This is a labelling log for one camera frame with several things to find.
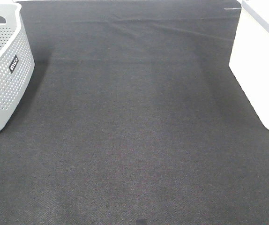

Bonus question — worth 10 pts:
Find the grey perforated plastic basket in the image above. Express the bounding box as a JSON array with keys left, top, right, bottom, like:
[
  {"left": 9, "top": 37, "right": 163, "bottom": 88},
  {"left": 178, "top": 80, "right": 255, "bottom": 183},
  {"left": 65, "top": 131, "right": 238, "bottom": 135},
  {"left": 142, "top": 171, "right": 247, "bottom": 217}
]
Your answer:
[{"left": 0, "top": 0, "right": 35, "bottom": 131}]

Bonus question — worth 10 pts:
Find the white plastic basket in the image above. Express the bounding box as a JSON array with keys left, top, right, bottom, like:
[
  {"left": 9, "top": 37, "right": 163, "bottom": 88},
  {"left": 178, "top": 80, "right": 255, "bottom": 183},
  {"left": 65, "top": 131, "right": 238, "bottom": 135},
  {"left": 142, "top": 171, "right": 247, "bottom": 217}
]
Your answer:
[{"left": 229, "top": 0, "right": 269, "bottom": 130}]

